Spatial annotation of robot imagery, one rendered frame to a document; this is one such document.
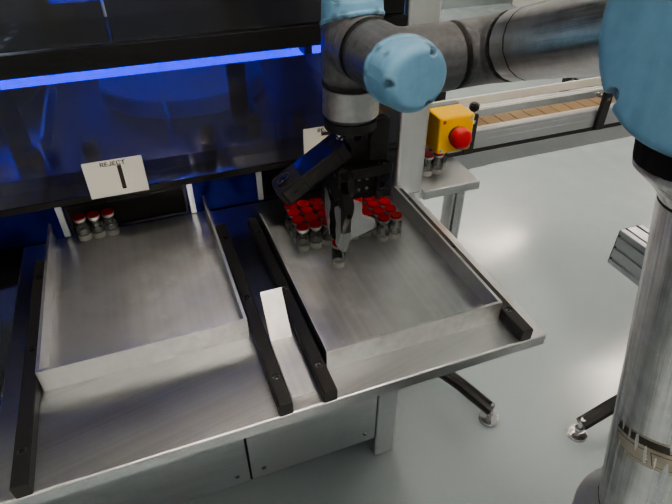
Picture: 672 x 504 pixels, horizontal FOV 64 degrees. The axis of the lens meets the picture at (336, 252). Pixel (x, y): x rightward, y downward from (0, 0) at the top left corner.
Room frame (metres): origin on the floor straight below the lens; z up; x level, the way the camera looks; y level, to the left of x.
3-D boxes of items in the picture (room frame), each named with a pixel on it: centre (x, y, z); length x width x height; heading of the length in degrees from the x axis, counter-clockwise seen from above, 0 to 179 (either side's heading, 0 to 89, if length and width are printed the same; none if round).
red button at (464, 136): (0.91, -0.23, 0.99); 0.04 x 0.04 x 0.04; 21
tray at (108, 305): (0.63, 0.30, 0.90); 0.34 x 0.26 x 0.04; 21
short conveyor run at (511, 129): (1.18, -0.43, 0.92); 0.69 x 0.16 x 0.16; 111
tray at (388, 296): (0.66, -0.05, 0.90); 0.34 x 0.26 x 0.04; 21
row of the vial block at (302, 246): (0.74, -0.02, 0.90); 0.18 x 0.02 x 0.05; 111
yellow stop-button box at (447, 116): (0.95, -0.21, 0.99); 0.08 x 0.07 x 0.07; 21
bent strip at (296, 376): (0.48, 0.06, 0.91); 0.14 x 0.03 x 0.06; 21
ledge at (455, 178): (0.99, -0.21, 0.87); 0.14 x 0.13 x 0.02; 21
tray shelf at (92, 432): (0.62, 0.12, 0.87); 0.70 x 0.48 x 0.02; 111
